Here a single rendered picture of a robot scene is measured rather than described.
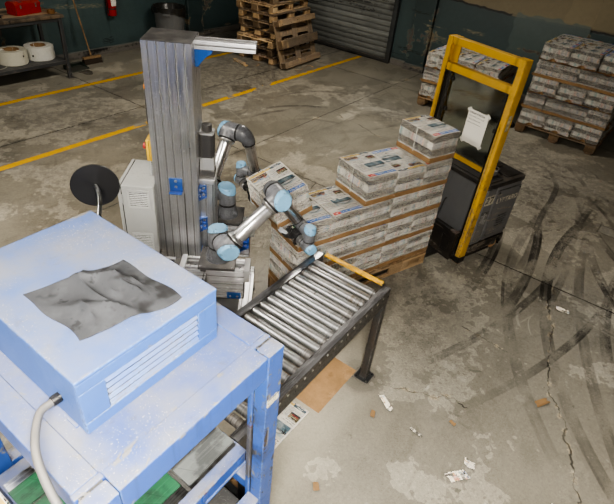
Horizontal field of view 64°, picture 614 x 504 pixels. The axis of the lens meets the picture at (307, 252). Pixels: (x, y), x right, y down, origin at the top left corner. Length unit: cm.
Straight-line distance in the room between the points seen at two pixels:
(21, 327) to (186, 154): 170
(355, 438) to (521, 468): 101
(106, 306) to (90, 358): 16
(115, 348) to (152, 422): 23
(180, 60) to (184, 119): 31
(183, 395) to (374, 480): 189
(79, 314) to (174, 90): 162
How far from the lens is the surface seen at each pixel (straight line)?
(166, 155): 294
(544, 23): 971
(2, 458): 243
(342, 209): 362
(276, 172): 347
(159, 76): 277
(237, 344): 156
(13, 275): 160
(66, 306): 142
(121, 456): 136
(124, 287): 144
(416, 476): 322
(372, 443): 326
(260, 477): 208
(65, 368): 130
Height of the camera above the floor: 269
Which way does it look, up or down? 36 degrees down
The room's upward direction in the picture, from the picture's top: 7 degrees clockwise
